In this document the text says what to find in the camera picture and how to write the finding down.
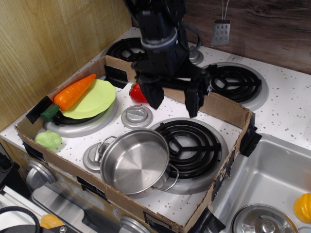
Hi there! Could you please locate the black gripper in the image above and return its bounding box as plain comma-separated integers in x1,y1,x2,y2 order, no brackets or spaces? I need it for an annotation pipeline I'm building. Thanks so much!
133,31,211,118

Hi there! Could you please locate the orange toy carrot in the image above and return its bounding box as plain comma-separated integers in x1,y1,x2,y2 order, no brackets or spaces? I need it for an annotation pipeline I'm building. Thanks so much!
40,74,97,122

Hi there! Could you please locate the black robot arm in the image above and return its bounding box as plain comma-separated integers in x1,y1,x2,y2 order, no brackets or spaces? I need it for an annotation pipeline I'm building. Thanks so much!
124,0,211,117

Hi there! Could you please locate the light green plate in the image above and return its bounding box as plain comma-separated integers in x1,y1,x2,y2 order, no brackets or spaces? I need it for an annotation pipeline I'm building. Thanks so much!
61,79,116,119

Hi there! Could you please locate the red toy strawberry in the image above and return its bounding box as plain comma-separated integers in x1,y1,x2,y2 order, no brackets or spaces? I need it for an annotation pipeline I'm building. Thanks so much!
129,83,148,103

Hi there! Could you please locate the silver back stove knob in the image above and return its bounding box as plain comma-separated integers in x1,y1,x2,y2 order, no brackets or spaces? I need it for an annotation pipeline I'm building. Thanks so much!
189,46,204,65

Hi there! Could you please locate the silver stove knob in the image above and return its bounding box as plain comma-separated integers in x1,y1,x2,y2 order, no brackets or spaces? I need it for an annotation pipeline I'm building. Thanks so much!
189,46,204,65
83,143,109,173
121,105,153,129

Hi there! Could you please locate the silver centre stove knob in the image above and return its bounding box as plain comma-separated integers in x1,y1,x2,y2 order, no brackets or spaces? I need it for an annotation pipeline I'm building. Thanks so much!
121,105,153,129

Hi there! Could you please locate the cardboard fence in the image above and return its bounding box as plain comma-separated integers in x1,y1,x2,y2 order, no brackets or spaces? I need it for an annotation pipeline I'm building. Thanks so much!
16,56,256,233

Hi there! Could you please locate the back left black burner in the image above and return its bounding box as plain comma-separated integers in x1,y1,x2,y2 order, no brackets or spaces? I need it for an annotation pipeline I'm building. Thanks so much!
101,37,148,62

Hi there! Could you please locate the black burner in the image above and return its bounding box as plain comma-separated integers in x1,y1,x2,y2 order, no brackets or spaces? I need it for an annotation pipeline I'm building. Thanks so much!
101,37,148,62
151,117,228,195
44,99,119,138
204,62,269,111

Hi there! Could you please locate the front right black burner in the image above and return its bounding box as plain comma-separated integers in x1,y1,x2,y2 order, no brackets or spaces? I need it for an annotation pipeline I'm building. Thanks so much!
151,117,228,195

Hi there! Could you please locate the back right black burner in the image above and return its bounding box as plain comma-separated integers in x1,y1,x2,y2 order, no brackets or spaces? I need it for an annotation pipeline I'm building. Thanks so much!
204,62,269,111

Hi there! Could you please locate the hanging metal spatula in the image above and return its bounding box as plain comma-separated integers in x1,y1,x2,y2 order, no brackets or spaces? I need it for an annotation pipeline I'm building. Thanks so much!
211,0,231,46

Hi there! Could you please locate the stainless steel pot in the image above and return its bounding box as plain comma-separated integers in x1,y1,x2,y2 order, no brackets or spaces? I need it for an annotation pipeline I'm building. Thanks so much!
100,129,178,196

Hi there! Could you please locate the silver front stove knob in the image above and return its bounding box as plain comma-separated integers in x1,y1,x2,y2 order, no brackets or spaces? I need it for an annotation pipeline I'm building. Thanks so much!
83,143,109,173

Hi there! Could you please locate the front left black burner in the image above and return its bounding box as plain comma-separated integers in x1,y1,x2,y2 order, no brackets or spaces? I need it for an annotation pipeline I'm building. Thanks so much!
44,99,119,138

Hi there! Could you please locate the silver sink basin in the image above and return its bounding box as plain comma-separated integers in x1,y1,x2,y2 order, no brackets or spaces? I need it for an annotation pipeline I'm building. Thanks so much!
212,134,311,233

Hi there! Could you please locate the green toy lettuce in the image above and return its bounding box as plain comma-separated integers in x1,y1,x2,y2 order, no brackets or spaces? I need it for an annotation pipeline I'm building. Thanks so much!
35,130,62,150

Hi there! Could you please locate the silver oven dial right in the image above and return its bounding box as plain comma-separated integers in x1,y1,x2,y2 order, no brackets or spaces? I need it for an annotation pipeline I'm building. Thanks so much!
119,216,144,233

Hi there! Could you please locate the silver oven dial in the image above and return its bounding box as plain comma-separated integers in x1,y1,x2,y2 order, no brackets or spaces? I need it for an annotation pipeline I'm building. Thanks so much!
26,160,56,190
119,216,144,233

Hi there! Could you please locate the silver pot lid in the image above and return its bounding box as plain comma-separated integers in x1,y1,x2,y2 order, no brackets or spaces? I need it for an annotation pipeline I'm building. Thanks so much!
231,204,299,233

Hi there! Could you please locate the silver oven dial left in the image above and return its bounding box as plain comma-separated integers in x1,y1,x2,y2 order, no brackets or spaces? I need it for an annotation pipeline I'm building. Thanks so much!
26,160,56,190

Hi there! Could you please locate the yellow toy in sink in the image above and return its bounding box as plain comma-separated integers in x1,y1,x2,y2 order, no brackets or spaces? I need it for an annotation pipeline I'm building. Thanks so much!
294,193,311,223

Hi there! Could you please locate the orange toy bottom left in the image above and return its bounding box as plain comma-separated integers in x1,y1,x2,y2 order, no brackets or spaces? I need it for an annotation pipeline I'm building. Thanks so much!
40,214,63,229

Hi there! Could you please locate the black cable bottom left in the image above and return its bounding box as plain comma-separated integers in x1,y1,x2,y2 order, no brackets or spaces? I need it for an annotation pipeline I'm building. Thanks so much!
0,206,41,233

